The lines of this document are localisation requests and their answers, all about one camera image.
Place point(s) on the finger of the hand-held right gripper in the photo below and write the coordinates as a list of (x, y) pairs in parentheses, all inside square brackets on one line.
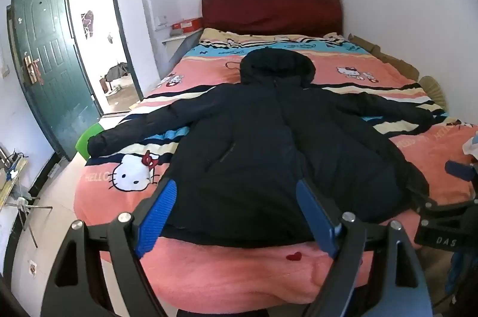
[(448, 205), (461, 173)]

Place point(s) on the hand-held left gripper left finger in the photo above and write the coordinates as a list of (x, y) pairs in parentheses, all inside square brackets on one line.
[(155, 218)]

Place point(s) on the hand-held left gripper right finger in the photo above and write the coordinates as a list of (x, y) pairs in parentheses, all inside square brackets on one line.
[(317, 218)]

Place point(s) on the black hooded puffer jacket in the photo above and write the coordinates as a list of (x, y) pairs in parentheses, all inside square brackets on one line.
[(254, 138)]

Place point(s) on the white blue cloth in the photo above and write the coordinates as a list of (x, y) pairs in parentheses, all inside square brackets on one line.
[(471, 145)]

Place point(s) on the pink striped cartoon cat blanket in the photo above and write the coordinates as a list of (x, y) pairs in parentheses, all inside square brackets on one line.
[(209, 276)]

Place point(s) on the woven hand fan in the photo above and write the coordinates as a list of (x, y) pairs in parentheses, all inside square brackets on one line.
[(433, 91)]

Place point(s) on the green plastic chair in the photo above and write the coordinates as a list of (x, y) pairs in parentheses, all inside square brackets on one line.
[(86, 139)]

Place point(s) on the white power strip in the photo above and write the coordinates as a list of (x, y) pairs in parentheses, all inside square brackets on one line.
[(55, 171)]

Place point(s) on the brown cardboard sheet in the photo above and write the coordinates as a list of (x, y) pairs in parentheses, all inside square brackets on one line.
[(396, 61)]

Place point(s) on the cluttered wooden side table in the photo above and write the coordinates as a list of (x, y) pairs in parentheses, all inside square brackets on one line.
[(9, 182)]

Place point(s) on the dark cloth outside door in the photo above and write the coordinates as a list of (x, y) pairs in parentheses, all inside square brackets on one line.
[(117, 72)]

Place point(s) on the white bedside shelf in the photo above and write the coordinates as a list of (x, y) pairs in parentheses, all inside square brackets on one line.
[(179, 39)]

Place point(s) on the dark green metal door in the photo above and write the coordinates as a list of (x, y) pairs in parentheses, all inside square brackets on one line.
[(52, 59)]

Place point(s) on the red cardboard box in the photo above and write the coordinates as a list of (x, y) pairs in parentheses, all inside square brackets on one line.
[(186, 25)]

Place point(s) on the dark red bed headboard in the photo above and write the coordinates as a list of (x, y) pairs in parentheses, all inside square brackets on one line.
[(272, 11)]

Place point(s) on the low wall outlet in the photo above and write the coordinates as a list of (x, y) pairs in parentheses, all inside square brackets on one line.
[(33, 267)]

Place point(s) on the green door frame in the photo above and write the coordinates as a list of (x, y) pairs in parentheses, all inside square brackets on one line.
[(133, 72)]

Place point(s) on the white wall socket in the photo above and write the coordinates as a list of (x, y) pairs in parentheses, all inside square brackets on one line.
[(161, 21)]

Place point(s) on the white wall switch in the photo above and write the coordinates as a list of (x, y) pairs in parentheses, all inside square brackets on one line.
[(4, 72)]

